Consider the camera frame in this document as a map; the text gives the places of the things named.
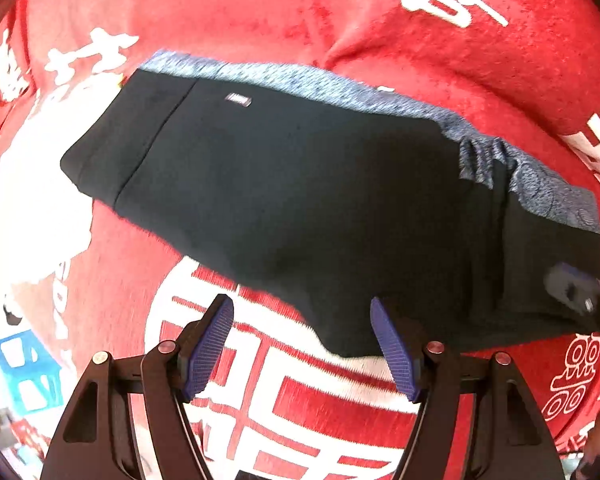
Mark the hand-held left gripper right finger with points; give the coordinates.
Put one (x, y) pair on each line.
(396, 351)

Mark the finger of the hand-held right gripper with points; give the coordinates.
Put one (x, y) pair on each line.
(570, 287)

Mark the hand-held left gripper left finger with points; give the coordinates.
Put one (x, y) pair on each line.
(207, 346)

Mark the black pants with blue trim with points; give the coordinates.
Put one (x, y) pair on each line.
(305, 200)

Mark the blue plastic stool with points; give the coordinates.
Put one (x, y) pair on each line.
(25, 365)

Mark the red printed blanket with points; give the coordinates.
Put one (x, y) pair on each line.
(230, 10)

